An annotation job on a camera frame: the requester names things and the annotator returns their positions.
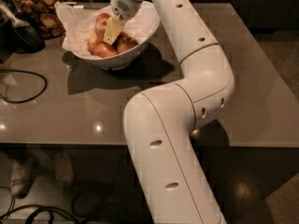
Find white ceramic bowl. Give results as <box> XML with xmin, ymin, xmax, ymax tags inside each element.
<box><xmin>65</xmin><ymin>2</ymin><xmax>160</xmax><ymax>70</ymax></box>

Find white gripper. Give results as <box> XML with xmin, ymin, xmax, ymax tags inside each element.
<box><xmin>103</xmin><ymin>0</ymin><xmax>144</xmax><ymax>45</ymax></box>

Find black floor cables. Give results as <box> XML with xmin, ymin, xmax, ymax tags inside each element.
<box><xmin>0</xmin><ymin>149</ymin><xmax>130</xmax><ymax>224</ymax></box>

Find right white shoe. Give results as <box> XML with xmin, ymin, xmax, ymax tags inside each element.
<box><xmin>53</xmin><ymin>152</ymin><xmax>74</xmax><ymax>188</ymax></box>

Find glass jar of snacks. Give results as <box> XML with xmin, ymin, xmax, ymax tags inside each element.
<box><xmin>13</xmin><ymin>0</ymin><xmax>64</xmax><ymax>39</ymax></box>

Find black round appliance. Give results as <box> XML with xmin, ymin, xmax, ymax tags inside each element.
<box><xmin>0</xmin><ymin>0</ymin><xmax>45</xmax><ymax>53</ymax></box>

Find black cable on table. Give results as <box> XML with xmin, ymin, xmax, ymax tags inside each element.
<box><xmin>0</xmin><ymin>68</ymin><xmax>49</xmax><ymax>105</ymax></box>

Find white shoe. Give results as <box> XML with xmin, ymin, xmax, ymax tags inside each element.
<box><xmin>53</xmin><ymin>152</ymin><xmax>74</xmax><ymax>188</ymax></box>
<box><xmin>10</xmin><ymin>159</ymin><xmax>35</xmax><ymax>198</ymax></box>

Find white paper liner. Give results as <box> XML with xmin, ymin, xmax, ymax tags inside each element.
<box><xmin>55</xmin><ymin>2</ymin><xmax>160</xmax><ymax>61</ymax></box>

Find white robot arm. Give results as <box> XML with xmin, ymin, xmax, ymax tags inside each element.
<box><xmin>110</xmin><ymin>0</ymin><xmax>235</xmax><ymax>224</ymax></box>

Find left white shoe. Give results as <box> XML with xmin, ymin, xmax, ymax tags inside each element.
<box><xmin>10</xmin><ymin>159</ymin><xmax>35</xmax><ymax>198</ymax></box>

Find red apple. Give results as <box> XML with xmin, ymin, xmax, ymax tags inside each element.
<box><xmin>94</xmin><ymin>13</ymin><xmax>110</xmax><ymax>41</ymax></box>
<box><xmin>117</xmin><ymin>36</ymin><xmax>138</xmax><ymax>53</ymax></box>
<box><xmin>93</xmin><ymin>42</ymin><xmax>118</xmax><ymax>58</ymax></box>
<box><xmin>119</xmin><ymin>31</ymin><xmax>129</xmax><ymax>38</ymax></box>
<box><xmin>87</xmin><ymin>34</ymin><xmax>101</xmax><ymax>53</ymax></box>

